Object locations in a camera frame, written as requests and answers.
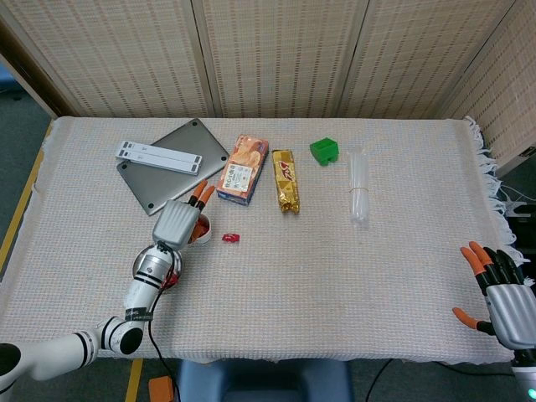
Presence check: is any bowl of red candies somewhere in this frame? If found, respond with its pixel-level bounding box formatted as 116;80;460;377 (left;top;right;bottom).
131;245;185;292

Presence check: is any green plastic block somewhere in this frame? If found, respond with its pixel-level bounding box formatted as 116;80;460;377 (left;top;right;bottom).
309;137;339;168

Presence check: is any grey closed laptop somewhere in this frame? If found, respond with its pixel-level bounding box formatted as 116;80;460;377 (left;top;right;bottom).
116;117;230;217

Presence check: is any clear plastic tube bundle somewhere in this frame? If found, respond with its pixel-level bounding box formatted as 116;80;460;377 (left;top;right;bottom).
346;145;372;230

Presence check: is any orange block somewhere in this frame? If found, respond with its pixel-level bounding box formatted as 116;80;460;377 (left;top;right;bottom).
147;375;175;402

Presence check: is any black equipment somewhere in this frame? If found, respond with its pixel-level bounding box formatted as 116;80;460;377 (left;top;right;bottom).
504;202;536;235

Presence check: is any orange and blue biscuit box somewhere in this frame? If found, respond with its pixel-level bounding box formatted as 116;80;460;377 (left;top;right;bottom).
215;133;270;207

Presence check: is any white paper cup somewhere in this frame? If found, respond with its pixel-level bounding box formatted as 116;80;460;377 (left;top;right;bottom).
187;213;214;246

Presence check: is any white folding laptop stand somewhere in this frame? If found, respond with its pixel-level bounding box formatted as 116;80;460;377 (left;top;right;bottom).
115;140;204;174

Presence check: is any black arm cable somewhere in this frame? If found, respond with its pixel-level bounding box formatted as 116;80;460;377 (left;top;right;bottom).
146;242;182;402

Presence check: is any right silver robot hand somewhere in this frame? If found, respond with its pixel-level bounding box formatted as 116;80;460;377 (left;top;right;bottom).
451;240;536;351

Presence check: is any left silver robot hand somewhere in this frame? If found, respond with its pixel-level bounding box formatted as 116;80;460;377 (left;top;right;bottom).
152;179;216;250

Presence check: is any black floor cable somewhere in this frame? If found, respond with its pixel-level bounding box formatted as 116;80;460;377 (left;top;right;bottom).
364;358;394;402

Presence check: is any gold foil snack packet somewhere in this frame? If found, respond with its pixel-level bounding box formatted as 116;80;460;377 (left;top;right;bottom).
271;149;302;216

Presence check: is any beige woven screen panel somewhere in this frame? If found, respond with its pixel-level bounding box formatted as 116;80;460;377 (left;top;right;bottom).
190;0;372;119
435;0;536;167
338;0;520;119
0;0;221;119

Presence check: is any dark brown wooden beam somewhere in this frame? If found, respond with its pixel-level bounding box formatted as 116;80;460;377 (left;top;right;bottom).
0;18;79;119

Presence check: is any white woven tablecloth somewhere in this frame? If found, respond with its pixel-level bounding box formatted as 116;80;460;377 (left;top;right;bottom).
0;115;536;365

